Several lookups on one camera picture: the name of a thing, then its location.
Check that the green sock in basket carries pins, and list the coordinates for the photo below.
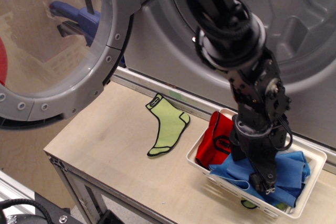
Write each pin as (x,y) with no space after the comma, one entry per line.
(249,205)

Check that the white plastic laundry basket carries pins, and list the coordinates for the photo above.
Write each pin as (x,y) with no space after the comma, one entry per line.
(315,158)

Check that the grey round machine door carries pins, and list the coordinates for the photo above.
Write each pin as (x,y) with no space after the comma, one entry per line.
(51,78)

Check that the grey toy washing machine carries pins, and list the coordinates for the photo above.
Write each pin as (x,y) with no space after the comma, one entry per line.
(300,33)

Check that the red felt shirt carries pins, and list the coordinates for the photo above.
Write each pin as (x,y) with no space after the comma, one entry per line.
(215,145)

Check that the green felt sock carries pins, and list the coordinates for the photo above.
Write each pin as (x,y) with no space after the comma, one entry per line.
(172,122)

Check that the light blue felt cloth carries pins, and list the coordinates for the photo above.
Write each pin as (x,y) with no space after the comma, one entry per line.
(292,173)

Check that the aluminium table frame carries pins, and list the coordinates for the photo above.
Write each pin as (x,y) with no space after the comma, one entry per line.
(89,194)

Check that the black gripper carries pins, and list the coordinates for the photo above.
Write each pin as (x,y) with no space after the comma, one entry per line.
(260,148)

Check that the red round object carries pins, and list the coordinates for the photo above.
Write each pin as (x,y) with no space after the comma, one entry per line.
(3,63)

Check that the blue bar clamp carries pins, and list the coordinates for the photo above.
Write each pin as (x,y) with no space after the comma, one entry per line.
(80,21)

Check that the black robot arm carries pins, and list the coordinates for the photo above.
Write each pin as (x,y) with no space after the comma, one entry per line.
(232,40)

